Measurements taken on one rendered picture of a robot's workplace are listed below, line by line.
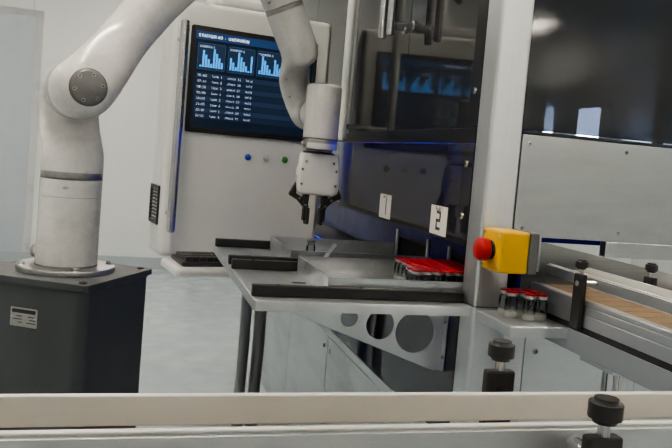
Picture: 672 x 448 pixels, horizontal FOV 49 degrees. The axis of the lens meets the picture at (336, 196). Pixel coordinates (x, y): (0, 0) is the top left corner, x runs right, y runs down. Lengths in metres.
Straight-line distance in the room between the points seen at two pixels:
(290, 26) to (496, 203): 0.64
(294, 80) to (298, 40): 0.13
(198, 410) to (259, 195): 1.79
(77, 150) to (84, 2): 5.40
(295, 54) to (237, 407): 1.28
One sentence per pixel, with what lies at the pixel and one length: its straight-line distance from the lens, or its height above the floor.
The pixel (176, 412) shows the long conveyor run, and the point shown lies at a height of 0.96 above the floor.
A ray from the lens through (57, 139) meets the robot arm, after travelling 1.56.
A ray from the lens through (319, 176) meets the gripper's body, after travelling 1.74.
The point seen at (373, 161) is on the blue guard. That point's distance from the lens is 1.97.
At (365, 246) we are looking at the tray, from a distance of 1.98.
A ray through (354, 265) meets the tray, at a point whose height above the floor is 0.90.
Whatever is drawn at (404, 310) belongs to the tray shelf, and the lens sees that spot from 1.34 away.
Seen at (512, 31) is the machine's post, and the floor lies 1.38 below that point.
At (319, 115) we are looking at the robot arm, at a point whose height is 1.23.
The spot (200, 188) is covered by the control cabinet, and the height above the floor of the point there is 1.01.
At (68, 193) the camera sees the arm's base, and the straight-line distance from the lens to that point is 1.52.
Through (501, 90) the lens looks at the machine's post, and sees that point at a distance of 1.37.
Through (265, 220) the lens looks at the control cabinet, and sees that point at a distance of 2.28.
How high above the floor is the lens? 1.13
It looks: 3 degrees down
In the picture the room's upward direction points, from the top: 5 degrees clockwise
